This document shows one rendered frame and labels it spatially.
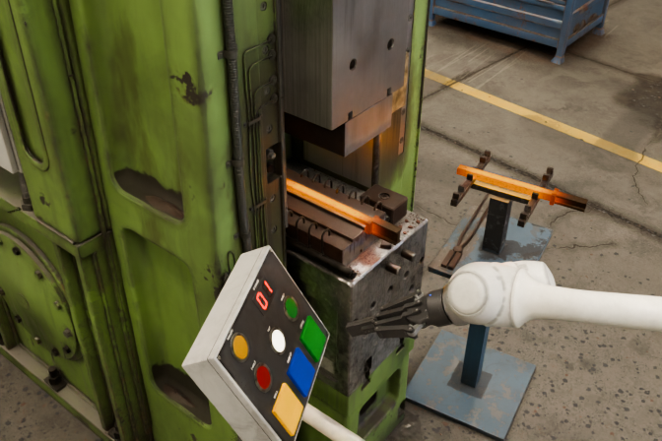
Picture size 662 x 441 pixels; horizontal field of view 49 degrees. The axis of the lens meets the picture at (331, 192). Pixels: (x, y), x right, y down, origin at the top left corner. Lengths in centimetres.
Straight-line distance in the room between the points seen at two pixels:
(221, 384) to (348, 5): 82
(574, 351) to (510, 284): 192
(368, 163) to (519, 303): 106
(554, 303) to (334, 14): 73
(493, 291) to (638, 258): 254
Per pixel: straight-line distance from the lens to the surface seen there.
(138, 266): 216
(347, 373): 217
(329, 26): 157
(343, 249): 193
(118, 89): 187
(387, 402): 265
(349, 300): 196
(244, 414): 146
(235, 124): 160
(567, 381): 305
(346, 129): 172
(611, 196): 414
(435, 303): 148
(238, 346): 142
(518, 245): 252
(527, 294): 128
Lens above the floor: 220
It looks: 35 degrees down
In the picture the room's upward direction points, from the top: straight up
